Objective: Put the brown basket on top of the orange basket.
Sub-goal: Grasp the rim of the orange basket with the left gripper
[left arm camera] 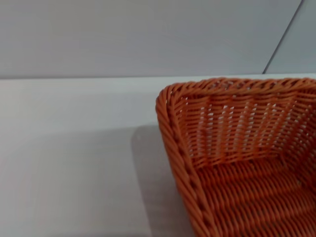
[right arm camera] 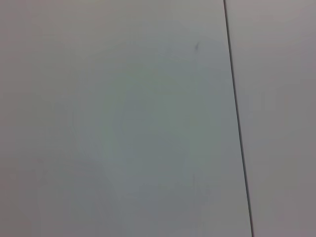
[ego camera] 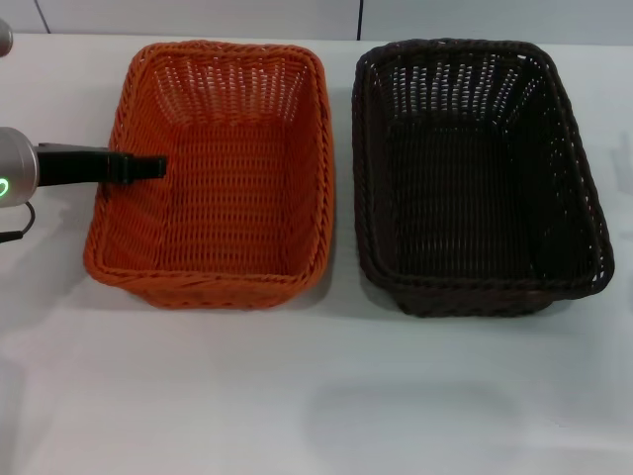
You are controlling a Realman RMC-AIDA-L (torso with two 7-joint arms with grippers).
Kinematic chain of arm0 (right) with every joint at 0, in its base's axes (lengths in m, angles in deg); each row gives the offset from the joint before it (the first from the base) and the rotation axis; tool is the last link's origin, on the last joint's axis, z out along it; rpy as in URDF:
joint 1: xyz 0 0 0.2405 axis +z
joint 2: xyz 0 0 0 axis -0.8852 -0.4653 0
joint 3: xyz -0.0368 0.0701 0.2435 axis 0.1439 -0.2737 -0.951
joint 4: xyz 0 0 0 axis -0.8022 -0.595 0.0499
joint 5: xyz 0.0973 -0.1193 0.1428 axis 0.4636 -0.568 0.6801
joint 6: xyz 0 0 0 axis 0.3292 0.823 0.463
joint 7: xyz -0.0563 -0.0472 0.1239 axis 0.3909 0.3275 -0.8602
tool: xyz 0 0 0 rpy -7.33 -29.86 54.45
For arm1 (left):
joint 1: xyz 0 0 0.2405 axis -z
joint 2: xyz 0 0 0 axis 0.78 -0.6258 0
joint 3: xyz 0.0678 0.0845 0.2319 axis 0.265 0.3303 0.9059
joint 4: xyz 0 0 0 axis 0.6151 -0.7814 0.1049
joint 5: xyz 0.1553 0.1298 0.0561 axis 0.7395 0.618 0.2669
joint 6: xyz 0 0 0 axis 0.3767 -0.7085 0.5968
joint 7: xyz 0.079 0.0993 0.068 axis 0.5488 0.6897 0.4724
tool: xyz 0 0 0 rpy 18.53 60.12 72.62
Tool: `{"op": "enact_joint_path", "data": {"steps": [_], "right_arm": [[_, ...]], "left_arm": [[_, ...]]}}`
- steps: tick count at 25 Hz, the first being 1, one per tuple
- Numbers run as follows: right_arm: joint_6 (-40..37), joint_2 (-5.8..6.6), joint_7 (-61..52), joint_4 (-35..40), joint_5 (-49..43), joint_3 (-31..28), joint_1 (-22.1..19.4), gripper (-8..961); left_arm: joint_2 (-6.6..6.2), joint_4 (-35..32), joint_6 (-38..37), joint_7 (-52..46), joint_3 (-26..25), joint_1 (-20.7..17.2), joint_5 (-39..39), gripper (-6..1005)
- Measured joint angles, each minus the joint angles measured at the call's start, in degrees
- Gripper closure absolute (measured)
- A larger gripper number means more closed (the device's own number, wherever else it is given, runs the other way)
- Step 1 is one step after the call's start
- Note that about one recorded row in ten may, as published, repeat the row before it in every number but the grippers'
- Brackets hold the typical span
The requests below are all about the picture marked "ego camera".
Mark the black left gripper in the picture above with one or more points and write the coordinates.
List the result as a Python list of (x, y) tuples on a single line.
[(74, 165)]

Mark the orange woven basket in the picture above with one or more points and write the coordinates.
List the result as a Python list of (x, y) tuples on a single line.
[(237, 198)]

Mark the dark brown woven basket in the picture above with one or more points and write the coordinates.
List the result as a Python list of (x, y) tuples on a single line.
[(475, 198)]

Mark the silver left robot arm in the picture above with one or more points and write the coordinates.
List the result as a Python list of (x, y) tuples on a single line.
[(17, 168)]

